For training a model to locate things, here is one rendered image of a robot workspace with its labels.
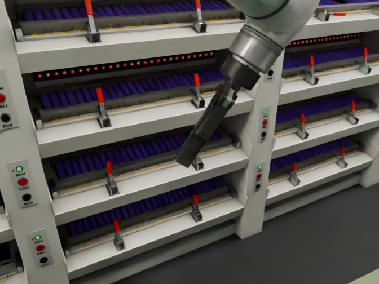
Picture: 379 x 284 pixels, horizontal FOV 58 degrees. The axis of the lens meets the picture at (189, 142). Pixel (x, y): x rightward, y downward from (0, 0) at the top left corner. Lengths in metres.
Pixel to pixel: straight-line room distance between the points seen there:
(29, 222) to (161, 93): 0.46
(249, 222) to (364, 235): 0.45
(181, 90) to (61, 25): 0.35
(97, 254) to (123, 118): 0.42
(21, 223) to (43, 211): 0.06
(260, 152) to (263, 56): 0.55
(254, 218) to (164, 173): 0.44
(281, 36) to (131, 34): 0.36
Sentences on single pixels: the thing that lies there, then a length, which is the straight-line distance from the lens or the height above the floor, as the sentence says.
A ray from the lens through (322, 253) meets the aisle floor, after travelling 1.35.
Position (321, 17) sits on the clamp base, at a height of 0.77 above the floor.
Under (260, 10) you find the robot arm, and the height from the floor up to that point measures 0.84.
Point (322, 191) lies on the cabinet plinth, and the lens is 1.59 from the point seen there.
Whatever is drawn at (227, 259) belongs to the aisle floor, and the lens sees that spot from 1.25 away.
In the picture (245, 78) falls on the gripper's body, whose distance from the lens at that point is 0.65.
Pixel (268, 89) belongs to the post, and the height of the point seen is 0.58.
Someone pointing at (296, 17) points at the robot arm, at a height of 0.83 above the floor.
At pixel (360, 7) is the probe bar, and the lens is 1.35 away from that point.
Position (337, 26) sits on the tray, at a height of 0.74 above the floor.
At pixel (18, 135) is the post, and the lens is 0.81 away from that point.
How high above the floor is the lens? 0.90
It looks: 27 degrees down
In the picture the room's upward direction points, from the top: straight up
